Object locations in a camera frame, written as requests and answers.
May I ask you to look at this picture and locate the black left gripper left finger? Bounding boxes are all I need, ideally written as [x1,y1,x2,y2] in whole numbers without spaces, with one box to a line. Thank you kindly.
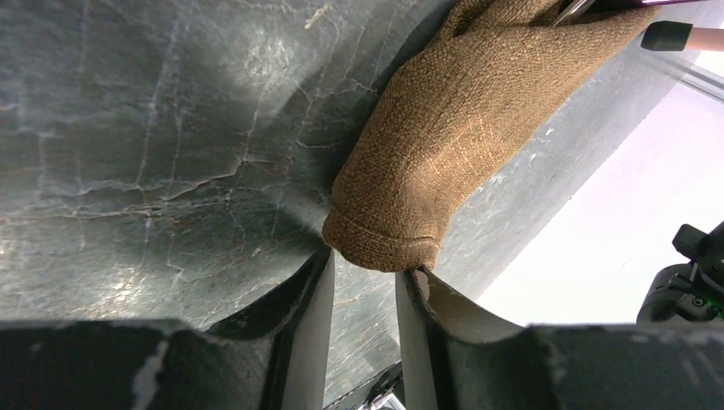
[1,246,334,409]

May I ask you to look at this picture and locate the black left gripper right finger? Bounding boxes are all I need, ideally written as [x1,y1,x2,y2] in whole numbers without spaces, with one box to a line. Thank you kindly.
[395,269,723,409]

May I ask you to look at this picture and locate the brown cloth napkin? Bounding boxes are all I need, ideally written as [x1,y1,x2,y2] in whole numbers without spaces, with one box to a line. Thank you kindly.
[322,1,657,272]

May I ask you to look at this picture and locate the clear plastic fork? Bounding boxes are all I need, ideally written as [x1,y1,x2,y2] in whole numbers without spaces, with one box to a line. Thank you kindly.
[551,0,595,27]

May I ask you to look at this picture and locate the purple plastic spoon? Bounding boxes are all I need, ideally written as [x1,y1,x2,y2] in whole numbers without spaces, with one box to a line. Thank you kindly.
[639,0,707,7]

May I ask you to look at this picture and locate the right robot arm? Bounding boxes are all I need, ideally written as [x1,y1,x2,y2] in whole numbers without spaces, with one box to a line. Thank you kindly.
[636,224,723,325]

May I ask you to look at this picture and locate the pink music stand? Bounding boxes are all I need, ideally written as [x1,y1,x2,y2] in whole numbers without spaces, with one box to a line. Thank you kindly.
[640,20,723,52]

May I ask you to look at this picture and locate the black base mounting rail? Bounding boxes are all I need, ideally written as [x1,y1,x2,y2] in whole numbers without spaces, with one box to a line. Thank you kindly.
[324,360,405,410]

